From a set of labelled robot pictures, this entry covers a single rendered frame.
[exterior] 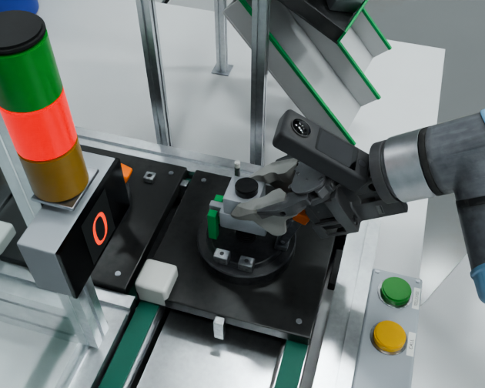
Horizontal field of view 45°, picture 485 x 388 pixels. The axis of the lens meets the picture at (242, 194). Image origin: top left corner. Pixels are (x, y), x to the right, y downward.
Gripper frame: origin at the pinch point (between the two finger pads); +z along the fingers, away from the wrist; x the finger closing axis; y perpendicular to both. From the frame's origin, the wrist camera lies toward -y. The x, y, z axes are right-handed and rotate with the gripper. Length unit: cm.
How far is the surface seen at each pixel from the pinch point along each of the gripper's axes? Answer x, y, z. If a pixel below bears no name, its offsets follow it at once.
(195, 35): 64, 0, 38
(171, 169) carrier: 10.7, 0.1, 18.5
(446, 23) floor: 234, 112, 30
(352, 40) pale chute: 45.9, 8.1, -3.2
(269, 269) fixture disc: -4.6, 10.0, 0.7
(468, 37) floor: 224, 118, 21
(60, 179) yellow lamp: -20.7, -22.8, -4.3
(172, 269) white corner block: -8.4, 2.8, 10.9
